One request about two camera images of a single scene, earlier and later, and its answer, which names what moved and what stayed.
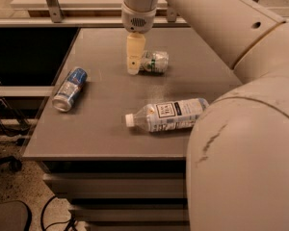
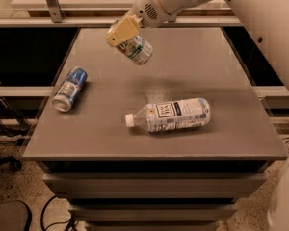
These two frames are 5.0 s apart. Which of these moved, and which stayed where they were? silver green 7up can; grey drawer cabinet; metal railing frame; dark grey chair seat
Moved: silver green 7up can
Stayed: metal railing frame; dark grey chair seat; grey drawer cabinet
